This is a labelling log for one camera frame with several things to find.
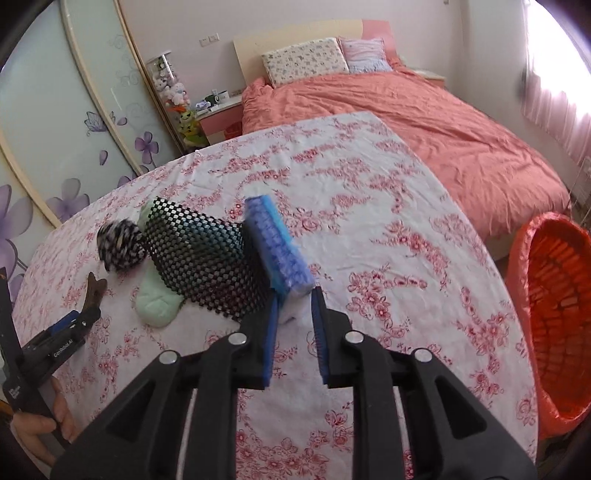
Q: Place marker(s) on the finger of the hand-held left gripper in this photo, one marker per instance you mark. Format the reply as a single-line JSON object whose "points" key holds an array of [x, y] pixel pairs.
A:
{"points": [[76, 319]]}

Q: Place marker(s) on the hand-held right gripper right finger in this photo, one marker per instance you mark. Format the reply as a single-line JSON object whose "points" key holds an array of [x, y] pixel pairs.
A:
{"points": [[319, 337]]}

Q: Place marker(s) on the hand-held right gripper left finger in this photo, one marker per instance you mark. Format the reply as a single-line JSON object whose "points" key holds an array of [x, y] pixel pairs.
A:
{"points": [[272, 341]]}

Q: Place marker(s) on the black patterned sock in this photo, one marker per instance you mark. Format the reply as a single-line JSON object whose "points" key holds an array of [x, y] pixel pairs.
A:
{"points": [[120, 249]]}

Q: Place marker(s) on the pale green cloth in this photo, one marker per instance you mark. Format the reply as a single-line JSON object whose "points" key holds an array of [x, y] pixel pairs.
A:
{"points": [[159, 300]]}

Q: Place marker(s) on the blue sponge pack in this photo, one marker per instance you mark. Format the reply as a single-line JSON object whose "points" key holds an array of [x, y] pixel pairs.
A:
{"points": [[277, 249]]}

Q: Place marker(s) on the black white checkered sock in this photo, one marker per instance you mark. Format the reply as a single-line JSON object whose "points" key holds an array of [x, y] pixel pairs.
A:
{"points": [[198, 258]]}

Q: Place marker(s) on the orange laundry basket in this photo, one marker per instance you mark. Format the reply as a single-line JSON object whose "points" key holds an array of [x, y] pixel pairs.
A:
{"points": [[554, 323]]}

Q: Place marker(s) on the person's left hand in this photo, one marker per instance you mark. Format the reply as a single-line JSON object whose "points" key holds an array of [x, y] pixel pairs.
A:
{"points": [[32, 429]]}

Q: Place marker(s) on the pink floral tablecloth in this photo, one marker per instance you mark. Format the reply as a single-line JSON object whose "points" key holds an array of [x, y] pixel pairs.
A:
{"points": [[369, 230]]}

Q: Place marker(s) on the floral sliding wardrobe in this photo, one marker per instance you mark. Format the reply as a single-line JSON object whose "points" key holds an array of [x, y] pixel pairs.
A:
{"points": [[69, 115]]}

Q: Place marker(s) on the green yellow plush toy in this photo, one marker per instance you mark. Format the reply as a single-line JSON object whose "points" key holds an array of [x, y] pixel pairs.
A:
{"points": [[191, 127]]}

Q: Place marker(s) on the pink white nightstand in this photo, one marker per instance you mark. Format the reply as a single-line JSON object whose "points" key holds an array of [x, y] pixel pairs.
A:
{"points": [[221, 120], [431, 76]]}

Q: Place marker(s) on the bed with salmon duvet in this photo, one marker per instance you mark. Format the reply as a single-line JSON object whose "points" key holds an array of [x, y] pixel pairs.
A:
{"points": [[415, 115]]}

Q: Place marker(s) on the dark mug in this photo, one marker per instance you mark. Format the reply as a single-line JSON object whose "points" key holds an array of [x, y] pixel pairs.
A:
{"points": [[212, 98]]}

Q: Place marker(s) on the white mug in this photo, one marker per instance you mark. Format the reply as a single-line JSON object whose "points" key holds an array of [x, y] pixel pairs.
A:
{"points": [[222, 95]]}

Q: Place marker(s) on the clear plush toy display case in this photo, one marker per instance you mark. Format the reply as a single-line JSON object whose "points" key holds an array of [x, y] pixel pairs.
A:
{"points": [[168, 83]]}

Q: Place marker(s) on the floral print pillow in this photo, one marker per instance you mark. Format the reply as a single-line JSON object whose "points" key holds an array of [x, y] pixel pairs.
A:
{"points": [[304, 60]]}

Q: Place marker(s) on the pink striped pillow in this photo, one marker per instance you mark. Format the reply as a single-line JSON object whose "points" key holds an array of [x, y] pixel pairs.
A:
{"points": [[367, 55]]}

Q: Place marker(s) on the beige pink headboard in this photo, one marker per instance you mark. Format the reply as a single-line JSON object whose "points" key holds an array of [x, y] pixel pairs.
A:
{"points": [[286, 41]]}

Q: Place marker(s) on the pink curtain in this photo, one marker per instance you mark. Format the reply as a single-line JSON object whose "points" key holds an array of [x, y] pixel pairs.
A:
{"points": [[563, 83]]}

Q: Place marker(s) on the white wall socket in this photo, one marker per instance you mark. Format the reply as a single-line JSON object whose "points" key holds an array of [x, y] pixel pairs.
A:
{"points": [[208, 40]]}

